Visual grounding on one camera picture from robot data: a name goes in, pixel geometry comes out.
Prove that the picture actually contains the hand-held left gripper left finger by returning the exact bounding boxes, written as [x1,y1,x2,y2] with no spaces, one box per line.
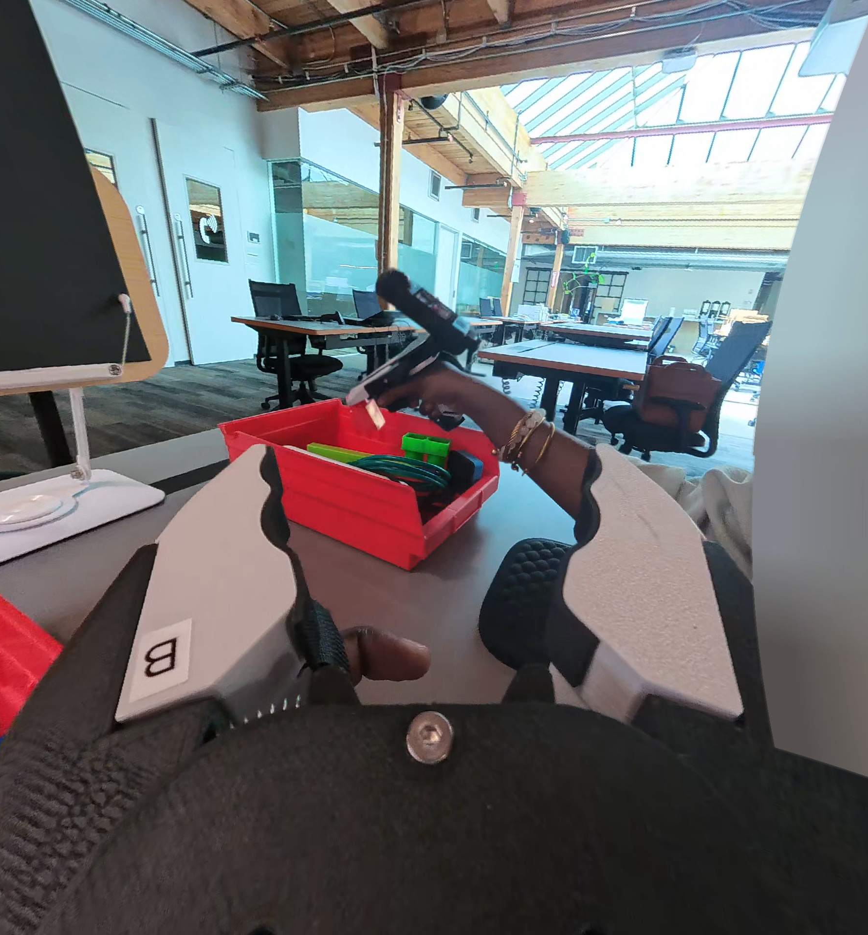
[114,443,353,726]

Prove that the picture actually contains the black laptop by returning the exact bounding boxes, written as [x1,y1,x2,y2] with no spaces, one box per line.
[351,288,404,327]

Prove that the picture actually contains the black office chair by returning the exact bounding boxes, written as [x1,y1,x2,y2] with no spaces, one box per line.
[247,279,345,411]
[646,314,689,368]
[600,320,774,460]

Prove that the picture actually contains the person's cream clothing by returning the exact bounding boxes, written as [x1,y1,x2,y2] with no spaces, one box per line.
[624,464,757,556]

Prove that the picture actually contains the green potted plant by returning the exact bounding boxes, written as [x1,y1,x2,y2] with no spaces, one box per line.
[561,250,606,324]

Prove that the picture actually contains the gold bracelets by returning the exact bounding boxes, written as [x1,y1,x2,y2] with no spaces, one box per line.
[491,408,557,477]

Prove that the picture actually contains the wooden-edged office desk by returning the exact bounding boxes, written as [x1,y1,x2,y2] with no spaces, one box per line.
[478,339,652,438]
[231,313,424,411]

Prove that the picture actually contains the white double door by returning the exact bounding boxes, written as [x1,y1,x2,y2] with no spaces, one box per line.
[130,117,270,368]

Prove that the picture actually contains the wooden support post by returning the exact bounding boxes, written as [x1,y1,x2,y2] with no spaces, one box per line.
[377,72,407,282]

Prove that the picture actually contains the green plastic block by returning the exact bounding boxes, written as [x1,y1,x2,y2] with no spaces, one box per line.
[402,432,452,466]

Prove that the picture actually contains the black display with white stand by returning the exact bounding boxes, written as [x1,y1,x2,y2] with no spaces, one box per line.
[0,0,170,574]

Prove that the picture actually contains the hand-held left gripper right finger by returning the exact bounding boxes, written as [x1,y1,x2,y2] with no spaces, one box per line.
[559,443,745,724]

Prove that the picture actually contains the green coiled cable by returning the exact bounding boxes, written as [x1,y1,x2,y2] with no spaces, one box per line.
[350,454,453,494]

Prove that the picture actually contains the person's left hand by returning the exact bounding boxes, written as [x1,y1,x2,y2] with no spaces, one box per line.
[341,625,432,688]

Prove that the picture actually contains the person's right hand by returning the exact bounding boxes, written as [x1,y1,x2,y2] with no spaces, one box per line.
[375,364,497,433]

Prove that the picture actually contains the brown leather bag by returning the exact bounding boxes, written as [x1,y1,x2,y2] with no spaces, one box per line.
[644,356,724,441]

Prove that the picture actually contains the lime green flat piece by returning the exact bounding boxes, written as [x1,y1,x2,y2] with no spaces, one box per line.
[306,441,376,465]

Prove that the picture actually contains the person's right forearm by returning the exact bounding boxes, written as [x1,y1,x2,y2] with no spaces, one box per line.
[488,400,599,521]

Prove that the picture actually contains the red plastic bin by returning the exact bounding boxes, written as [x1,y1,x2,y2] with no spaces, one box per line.
[0,572,64,757]
[218,398,500,572]

